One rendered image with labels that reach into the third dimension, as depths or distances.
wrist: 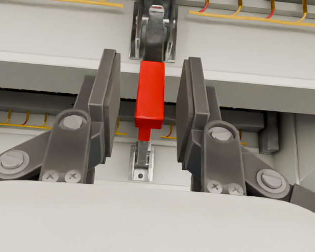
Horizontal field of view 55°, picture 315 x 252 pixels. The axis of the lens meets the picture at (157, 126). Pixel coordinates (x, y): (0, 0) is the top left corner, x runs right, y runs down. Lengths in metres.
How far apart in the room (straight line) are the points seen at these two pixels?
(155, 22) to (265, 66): 0.07
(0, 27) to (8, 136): 0.19
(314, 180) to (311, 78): 0.15
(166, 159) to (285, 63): 0.19
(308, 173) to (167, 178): 0.15
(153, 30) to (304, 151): 0.22
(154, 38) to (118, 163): 0.21
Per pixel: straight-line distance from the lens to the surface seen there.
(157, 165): 0.35
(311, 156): 0.32
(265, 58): 0.21
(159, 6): 0.17
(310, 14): 0.23
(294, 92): 0.21
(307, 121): 0.34
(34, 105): 0.36
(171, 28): 0.17
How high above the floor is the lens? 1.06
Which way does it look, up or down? 57 degrees down
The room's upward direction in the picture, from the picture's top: 9 degrees clockwise
